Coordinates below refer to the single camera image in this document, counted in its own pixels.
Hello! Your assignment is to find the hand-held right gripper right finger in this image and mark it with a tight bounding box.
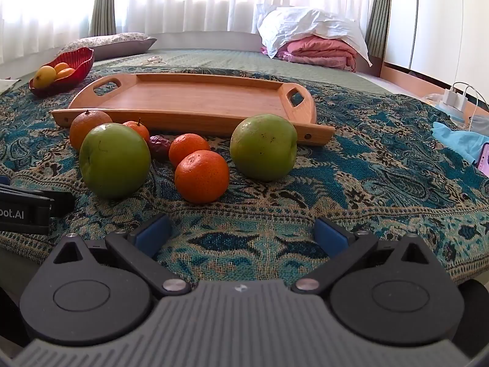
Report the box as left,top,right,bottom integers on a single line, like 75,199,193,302
290,216,440,295

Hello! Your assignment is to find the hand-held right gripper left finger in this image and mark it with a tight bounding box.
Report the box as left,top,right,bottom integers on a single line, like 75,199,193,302
50,214,192,297

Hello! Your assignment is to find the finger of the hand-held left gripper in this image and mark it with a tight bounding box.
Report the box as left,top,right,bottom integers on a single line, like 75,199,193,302
48,190,76,220

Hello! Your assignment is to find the green apple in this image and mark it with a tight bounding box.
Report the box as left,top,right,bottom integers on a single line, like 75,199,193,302
79,123,151,199
230,114,298,182

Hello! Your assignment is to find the large orange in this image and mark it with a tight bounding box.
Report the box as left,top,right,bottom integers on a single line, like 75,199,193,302
69,109,113,151

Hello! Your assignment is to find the red date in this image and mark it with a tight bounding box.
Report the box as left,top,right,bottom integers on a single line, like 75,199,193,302
148,135,172,160

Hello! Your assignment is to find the small tangerine with stem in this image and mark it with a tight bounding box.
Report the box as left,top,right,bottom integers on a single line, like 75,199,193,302
122,118,150,143

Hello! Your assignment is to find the wooden tray with handles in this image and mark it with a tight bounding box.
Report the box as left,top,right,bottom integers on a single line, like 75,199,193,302
51,72,336,146

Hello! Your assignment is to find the teal paisley blanket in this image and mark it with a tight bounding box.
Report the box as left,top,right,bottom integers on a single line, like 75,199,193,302
0,65,489,284

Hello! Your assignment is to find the yellow fruit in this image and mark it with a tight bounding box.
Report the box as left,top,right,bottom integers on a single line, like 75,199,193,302
32,66,56,88

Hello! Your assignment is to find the red leaf-shaped bowl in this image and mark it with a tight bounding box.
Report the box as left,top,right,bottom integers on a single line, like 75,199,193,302
28,46,95,98

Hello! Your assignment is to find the light blue cloth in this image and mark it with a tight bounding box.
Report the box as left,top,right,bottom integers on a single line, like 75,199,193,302
431,121,489,165

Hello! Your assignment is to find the floral pillow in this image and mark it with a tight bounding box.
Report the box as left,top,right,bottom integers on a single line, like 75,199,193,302
57,32,157,62

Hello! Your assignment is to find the smartphone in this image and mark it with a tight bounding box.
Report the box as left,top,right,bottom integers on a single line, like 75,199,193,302
476,142,489,177

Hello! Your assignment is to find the folded pink quilt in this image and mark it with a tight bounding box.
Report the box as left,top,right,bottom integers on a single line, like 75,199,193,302
261,35,358,71

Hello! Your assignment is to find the white charger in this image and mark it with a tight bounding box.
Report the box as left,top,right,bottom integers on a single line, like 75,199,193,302
443,88,469,110

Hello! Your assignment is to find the green bed cover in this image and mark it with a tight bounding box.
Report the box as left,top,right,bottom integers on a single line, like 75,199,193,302
92,49,390,94

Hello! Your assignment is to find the grey-green drape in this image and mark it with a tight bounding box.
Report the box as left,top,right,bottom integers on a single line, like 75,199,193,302
365,0,393,59
90,0,116,37

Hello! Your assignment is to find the white and pink bedding pile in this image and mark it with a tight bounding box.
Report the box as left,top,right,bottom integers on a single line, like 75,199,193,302
257,4,373,67

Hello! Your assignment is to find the white wardrobe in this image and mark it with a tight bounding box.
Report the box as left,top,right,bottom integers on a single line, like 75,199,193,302
382,0,489,85

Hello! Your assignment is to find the white cable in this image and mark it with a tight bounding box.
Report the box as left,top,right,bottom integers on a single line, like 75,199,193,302
453,82,489,124

